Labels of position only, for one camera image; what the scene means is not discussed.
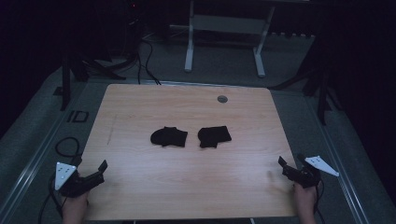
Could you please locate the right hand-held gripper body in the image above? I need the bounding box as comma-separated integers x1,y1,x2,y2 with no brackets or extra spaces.
281,155,341,189

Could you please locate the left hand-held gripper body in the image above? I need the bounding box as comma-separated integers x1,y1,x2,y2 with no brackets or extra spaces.
54,161,106,199

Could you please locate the black sock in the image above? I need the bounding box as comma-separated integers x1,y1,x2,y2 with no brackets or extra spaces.
149,125,189,148
197,125,233,149

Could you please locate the person's left hand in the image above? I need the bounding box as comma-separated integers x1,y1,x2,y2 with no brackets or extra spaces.
61,191,91,220

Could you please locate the person's right hand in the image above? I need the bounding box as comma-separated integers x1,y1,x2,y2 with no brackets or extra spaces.
292,182,318,218

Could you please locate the black tripod stand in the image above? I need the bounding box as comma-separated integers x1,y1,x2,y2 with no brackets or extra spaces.
269,59,344,126
59,52,127,112

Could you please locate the dark power strip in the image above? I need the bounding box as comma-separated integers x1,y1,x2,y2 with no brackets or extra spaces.
270,31,316,40

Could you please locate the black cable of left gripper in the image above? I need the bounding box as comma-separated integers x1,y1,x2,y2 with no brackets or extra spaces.
37,136,83,224

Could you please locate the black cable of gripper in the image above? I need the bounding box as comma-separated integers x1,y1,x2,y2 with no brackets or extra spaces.
313,179,327,224
37,136,83,224

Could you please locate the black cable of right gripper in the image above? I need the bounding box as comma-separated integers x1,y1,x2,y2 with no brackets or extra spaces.
313,179,327,224

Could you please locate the metal floor rail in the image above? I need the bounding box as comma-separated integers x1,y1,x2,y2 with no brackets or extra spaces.
303,92,372,224
0,81,92,220

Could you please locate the black floor cable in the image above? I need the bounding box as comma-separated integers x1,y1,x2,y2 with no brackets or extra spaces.
135,38,163,86

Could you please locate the white metal desk frame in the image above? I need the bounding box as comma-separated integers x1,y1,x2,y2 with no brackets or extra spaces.
184,0,276,78

